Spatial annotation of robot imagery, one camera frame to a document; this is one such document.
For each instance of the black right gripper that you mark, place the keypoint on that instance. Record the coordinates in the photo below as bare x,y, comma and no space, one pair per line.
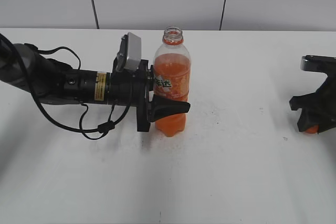
318,108

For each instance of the orange bottle cap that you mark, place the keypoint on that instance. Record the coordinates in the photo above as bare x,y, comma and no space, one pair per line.
312,130

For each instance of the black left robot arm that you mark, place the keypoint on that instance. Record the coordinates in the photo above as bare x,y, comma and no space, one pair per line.
56,83

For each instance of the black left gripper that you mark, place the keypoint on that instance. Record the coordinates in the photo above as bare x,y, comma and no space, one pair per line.
131,89

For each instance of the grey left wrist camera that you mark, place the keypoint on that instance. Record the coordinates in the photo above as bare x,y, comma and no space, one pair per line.
129,54

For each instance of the orange soda plastic bottle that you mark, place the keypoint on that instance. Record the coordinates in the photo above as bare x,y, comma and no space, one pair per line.
172,66

